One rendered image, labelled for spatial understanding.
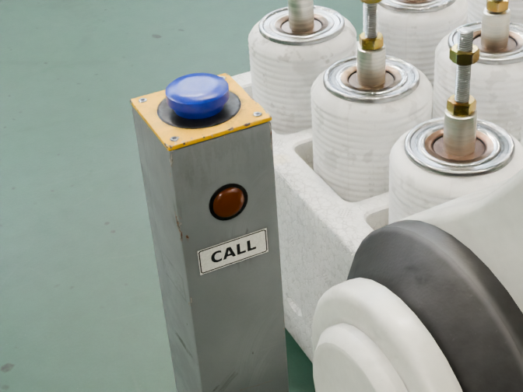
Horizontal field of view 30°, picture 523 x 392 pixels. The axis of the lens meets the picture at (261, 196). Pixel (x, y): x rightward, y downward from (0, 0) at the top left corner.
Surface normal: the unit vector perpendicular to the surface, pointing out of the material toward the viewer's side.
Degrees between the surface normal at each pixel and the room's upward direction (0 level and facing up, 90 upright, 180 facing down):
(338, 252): 90
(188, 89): 0
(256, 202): 90
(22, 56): 0
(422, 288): 46
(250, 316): 90
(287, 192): 90
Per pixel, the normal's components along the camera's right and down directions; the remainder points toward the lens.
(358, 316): -0.88, 0.31
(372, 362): -0.62, -0.33
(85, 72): -0.07, -0.82
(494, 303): 0.15, -0.55
